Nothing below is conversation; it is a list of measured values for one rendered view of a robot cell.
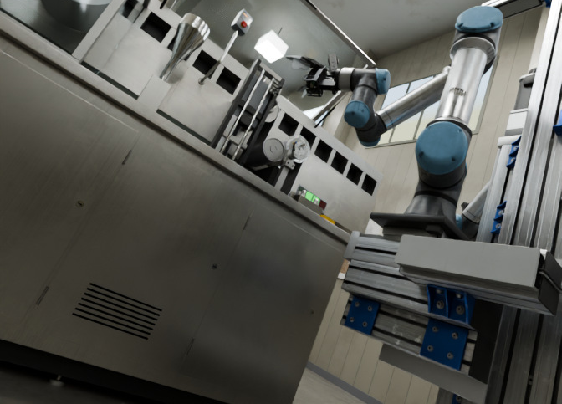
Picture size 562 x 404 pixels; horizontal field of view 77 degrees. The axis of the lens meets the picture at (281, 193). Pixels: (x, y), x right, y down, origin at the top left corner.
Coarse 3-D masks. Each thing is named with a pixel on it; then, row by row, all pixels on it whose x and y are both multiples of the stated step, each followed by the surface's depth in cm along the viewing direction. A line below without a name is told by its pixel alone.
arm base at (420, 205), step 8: (416, 192) 100; (424, 192) 97; (432, 192) 96; (440, 192) 95; (416, 200) 98; (424, 200) 96; (432, 200) 95; (440, 200) 95; (448, 200) 95; (408, 208) 98; (416, 208) 95; (424, 208) 94; (432, 208) 93; (440, 208) 94; (448, 208) 94; (456, 208) 97; (448, 216) 92; (456, 224) 94
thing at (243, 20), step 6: (240, 12) 176; (246, 12) 176; (240, 18) 173; (246, 18) 176; (252, 18) 178; (234, 24) 173; (240, 24) 174; (246, 24) 174; (234, 30) 177; (240, 30) 175; (246, 30) 176; (240, 36) 179
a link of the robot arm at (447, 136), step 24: (456, 24) 102; (480, 24) 96; (456, 48) 101; (480, 48) 97; (456, 72) 96; (480, 72) 96; (456, 96) 92; (432, 120) 92; (456, 120) 88; (432, 144) 87; (456, 144) 84; (432, 168) 87; (456, 168) 86
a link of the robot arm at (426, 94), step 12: (444, 72) 114; (432, 84) 113; (444, 84) 112; (408, 96) 114; (420, 96) 113; (432, 96) 113; (384, 108) 117; (396, 108) 114; (408, 108) 114; (420, 108) 114; (384, 120) 115; (396, 120) 115; (360, 132) 115; (372, 132) 115; (384, 132) 117; (372, 144) 120
